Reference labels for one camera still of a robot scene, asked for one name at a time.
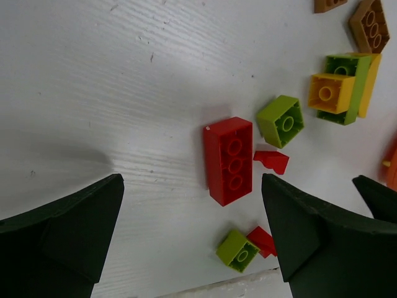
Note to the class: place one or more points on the lime green square lego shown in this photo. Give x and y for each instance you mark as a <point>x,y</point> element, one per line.
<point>280,121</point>

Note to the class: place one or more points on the brown upside-down lego plate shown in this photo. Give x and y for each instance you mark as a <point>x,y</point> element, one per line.
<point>368,26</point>

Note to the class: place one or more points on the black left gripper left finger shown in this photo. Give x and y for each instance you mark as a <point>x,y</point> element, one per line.
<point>59,249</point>

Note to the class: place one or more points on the yellow curved lego piece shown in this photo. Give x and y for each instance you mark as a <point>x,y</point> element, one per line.
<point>370,81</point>

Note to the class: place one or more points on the lime green long lego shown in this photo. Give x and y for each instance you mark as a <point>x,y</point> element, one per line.
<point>354,65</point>

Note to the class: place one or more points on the small red lego near front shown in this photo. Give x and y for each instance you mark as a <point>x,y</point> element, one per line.
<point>264,241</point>

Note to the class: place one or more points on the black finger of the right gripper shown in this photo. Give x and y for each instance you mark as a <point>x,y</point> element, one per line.
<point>380,199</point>

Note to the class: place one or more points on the red rectangular lego brick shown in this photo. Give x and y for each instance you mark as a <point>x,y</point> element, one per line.
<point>228,156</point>

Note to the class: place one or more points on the small red sloped lego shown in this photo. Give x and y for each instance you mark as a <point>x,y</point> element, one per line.
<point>274,160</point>

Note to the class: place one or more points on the lime green lego near front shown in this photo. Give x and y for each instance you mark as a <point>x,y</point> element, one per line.
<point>236,251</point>

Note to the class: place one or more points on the brown studded lego plate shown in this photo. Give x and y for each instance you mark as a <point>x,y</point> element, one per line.
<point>322,6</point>

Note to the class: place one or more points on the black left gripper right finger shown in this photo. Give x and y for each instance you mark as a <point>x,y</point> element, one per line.
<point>325,250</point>

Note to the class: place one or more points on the yellow square lego brick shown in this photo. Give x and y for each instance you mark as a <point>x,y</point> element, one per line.
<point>330,92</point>

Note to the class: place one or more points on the orange round divided container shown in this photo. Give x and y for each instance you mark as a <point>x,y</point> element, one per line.
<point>388,165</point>

